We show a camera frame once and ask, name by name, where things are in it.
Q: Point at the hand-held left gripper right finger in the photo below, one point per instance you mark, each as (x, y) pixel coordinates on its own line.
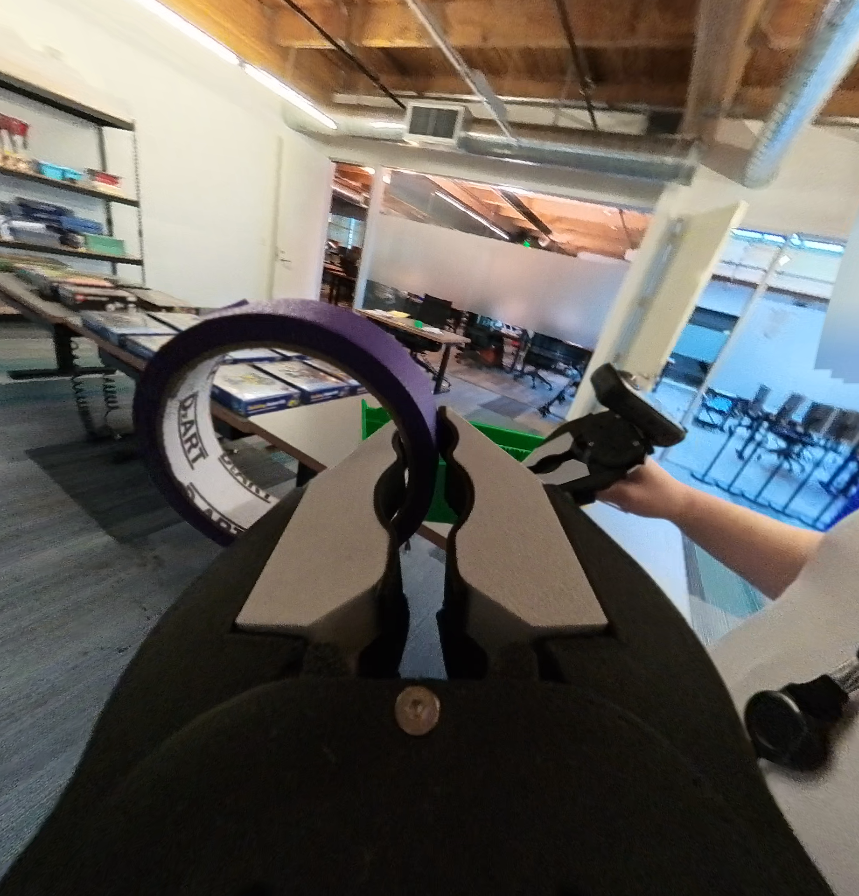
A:
(527, 560)

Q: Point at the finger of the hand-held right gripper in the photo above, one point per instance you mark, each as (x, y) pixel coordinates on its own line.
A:
(555, 445)
(569, 476)

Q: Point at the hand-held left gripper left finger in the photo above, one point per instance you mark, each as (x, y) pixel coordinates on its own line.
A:
(324, 560)

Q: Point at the green plastic bin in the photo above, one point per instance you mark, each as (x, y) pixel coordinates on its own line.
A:
(492, 437)

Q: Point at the purple tape roll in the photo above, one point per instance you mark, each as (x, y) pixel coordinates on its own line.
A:
(261, 325)

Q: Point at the person's right hand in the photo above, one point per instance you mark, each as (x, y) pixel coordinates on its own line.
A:
(653, 493)

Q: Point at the office desks with monitors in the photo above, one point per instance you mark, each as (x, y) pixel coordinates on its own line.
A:
(485, 343)

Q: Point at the black office chairs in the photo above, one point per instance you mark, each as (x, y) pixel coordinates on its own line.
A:
(793, 434)

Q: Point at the row of blue flat boxes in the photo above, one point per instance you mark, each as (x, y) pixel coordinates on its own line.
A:
(254, 385)

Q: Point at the white shirt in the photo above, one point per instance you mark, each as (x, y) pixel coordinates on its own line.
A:
(807, 602)

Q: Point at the black badge reel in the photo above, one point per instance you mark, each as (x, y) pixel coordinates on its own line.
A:
(791, 725)

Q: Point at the ceiling light strip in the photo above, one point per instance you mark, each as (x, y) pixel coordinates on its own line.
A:
(282, 91)

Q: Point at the silver air duct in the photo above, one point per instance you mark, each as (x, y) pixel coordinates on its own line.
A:
(793, 84)

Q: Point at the wall shelf unit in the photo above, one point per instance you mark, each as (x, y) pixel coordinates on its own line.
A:
(52, 182)

